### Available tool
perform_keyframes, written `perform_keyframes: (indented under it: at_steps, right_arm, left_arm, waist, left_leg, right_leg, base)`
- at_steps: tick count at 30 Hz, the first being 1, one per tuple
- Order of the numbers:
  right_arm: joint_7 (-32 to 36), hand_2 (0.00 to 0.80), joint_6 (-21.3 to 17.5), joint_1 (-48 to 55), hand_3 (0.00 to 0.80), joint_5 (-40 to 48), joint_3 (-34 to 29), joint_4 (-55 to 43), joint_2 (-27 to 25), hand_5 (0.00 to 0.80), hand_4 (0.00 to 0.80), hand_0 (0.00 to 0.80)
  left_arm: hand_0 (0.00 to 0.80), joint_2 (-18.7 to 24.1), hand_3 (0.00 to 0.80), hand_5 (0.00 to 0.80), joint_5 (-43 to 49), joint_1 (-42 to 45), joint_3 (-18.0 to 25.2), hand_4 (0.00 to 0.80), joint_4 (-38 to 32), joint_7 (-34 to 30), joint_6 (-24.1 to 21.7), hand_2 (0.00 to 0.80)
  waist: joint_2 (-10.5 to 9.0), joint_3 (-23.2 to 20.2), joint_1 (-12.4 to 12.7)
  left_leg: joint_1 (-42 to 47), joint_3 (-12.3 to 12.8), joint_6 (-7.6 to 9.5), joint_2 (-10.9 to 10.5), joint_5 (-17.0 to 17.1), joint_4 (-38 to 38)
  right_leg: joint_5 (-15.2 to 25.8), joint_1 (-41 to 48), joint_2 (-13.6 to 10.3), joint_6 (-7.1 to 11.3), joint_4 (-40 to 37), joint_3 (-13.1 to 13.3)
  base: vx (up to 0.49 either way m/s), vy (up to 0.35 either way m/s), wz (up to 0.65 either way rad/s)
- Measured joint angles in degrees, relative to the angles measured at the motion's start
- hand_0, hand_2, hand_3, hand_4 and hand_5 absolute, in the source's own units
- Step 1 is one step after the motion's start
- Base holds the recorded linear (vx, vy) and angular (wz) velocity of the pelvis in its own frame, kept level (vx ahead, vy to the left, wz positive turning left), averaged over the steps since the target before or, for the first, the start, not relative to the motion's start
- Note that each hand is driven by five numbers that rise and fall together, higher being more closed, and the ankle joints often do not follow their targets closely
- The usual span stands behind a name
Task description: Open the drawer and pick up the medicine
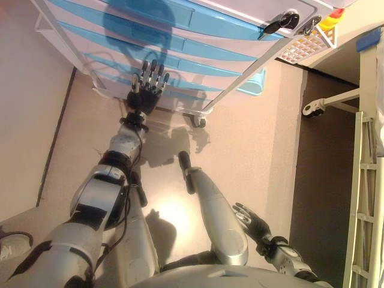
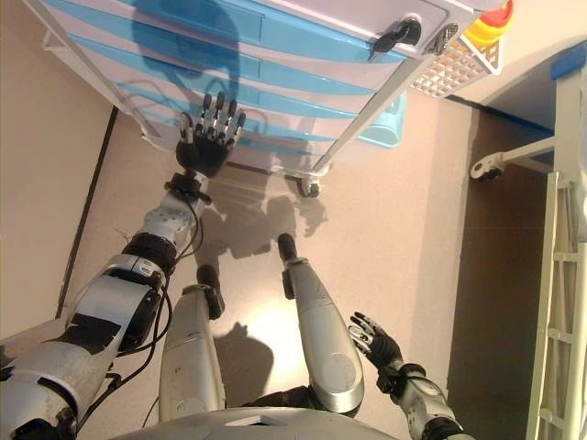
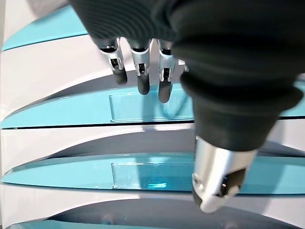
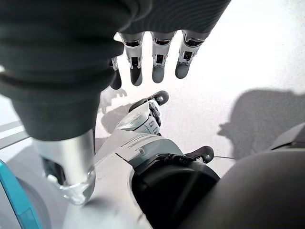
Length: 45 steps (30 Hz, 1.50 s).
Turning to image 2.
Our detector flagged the white hospital bed frame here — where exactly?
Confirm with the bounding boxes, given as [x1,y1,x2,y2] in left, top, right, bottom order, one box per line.
[470,40,587,440]

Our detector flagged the black cart key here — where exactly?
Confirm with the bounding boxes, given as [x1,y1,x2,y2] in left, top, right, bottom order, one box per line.
[368,16,423,63]

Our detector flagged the metal cart lock latch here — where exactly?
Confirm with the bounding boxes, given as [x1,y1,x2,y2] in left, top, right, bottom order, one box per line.
[424,21,460,55]

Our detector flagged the white medical cart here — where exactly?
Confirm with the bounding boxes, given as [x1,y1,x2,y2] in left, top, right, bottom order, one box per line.
[20,0,487,180]

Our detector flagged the silver robot leg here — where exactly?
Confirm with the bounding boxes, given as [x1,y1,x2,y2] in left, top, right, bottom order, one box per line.
[158,264,228,423]
[277,232,367,419]

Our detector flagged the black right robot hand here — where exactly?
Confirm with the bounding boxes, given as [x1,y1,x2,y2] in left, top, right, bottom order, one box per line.
[348,311,405,376]

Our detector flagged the light blue waste bin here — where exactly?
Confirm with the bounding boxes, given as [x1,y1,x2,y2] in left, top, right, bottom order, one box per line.
[356,90,409,151]

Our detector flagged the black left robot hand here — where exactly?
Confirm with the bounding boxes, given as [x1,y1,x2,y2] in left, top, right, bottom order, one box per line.
[176,91,247,178]

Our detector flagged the blue white cart drawer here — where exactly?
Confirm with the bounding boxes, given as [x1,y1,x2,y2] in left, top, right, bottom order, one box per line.
[109,77,357,121]
[150,132,322,160]
[130,95,338,142]
[68,34,380,97]
[40,0,412,63]

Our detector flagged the white lattice basket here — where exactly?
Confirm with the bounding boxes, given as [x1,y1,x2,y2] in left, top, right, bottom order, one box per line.
[409,27,504,101]

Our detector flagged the silver right robot leg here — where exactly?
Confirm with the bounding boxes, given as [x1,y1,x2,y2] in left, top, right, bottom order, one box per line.
[277,232,367,419]

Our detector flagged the grey robot torso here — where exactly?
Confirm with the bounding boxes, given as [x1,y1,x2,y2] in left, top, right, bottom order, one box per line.
[109,384,395,440]

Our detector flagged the silver left robot leg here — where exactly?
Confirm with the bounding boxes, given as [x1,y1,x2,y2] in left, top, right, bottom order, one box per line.
[158,264,228,423]

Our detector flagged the cart caster wheel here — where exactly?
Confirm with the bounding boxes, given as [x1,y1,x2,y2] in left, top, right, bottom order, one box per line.
[295,175,322,199]

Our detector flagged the bed caster wheel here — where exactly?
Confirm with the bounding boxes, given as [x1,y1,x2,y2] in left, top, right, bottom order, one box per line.
[470,153,505,183]

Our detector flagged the yellow sharps container red lid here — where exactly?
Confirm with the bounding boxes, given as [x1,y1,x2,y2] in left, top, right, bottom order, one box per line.
[462,0,515,46]

